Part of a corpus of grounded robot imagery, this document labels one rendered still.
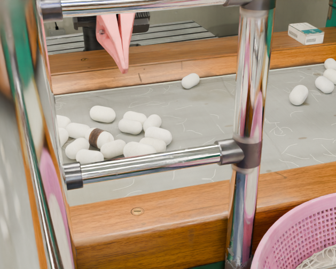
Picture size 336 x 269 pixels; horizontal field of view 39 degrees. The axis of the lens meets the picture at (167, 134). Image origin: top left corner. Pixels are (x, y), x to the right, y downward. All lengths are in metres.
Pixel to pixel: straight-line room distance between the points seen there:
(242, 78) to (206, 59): 0.44
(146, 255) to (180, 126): 0.23
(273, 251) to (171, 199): 0.10
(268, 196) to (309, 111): 0.24
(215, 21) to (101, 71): 2.25
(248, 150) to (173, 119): 0.28
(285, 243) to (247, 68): 0.16
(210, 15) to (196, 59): 2.17
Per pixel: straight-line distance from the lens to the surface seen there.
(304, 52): 0.84
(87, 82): 0.73
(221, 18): 2.97
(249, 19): 0.32
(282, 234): 0.42
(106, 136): 0.56
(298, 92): 0.68
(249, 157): 0.36
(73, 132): 0.59
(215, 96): 0.70
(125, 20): 0.60
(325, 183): 0.48
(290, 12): 2.59
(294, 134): 0.61
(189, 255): 0.44
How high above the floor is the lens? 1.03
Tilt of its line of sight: 29 degrees down
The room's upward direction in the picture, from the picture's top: 1 degrees counter-clockwise
